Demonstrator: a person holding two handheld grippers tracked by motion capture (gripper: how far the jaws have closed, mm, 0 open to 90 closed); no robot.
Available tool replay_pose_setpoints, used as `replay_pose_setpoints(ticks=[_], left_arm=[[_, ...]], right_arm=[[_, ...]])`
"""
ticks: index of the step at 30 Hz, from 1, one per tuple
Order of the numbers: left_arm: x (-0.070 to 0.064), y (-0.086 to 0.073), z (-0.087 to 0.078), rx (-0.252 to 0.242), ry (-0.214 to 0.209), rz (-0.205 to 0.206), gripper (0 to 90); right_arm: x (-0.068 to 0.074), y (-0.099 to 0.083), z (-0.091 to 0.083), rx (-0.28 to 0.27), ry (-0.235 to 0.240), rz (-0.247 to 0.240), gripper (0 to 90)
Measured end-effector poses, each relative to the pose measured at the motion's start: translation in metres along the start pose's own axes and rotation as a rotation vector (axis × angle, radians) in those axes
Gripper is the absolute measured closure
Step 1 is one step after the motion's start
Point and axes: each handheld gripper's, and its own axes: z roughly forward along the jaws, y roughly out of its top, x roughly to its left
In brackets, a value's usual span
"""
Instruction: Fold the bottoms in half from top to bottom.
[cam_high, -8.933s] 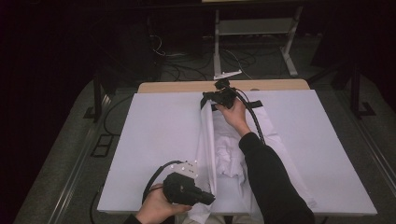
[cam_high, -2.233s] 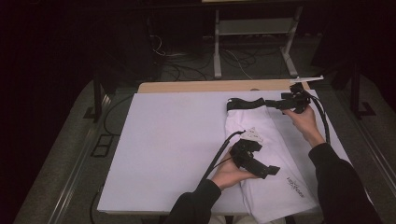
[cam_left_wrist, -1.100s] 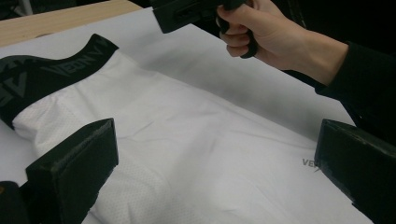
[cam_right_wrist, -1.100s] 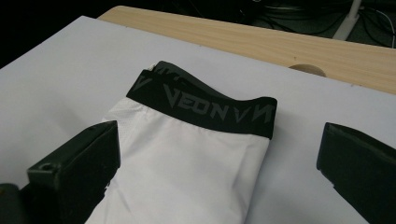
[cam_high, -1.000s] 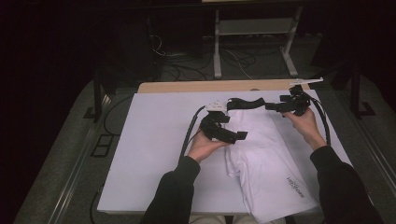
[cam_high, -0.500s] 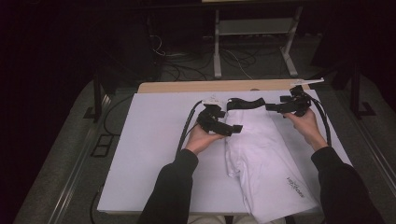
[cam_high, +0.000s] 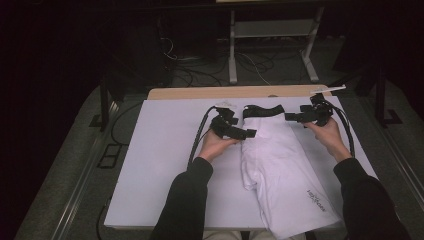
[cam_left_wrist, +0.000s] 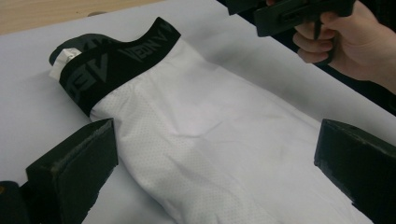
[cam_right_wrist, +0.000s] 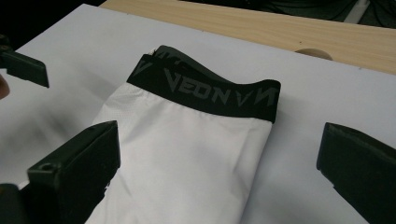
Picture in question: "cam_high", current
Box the black metal stand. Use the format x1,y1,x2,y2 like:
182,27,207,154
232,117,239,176
88,74,122,132
373,66,404,128

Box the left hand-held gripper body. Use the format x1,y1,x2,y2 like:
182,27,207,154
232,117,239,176
209,100,242,139

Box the black floor cable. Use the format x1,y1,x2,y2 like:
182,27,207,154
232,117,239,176
110,100,144,146

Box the right hand-held gripper black cable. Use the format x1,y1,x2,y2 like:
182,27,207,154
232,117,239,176
320,97,357,158

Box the person's legs in beige trousers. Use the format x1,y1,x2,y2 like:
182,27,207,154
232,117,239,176
202,230,306,240

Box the metal floor rail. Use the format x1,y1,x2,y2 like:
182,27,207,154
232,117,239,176
373,113,424,209
49,99,121,240

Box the white floor cable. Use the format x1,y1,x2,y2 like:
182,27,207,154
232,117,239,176
238,51,272,86

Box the left hand-held gripper black cable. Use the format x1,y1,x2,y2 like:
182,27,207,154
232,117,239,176
186,105,218,170

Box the wooden table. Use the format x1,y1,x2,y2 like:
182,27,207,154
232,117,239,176
147,84,333,101

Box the person's right hand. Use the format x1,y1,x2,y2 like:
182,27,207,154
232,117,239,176
303,117,353,164

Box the person's left hand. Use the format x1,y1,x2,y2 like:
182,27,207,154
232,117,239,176
197,128,242,165

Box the white metal stand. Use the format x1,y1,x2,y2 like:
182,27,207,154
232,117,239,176
228,5,326,85

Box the hand-held gripper black cable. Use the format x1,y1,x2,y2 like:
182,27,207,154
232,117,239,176
186,105,218,170
320,97,357,158

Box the white table cover sheet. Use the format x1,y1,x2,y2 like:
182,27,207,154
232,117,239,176
103,95,379,232

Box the bundle of black floor cables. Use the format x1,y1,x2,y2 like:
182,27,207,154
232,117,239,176
171,54,232,88

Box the white shorts with black waistband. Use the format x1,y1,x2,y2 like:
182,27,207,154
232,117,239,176
240,103,345,240

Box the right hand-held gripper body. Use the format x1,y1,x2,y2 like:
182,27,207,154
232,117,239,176
301,84,348,128

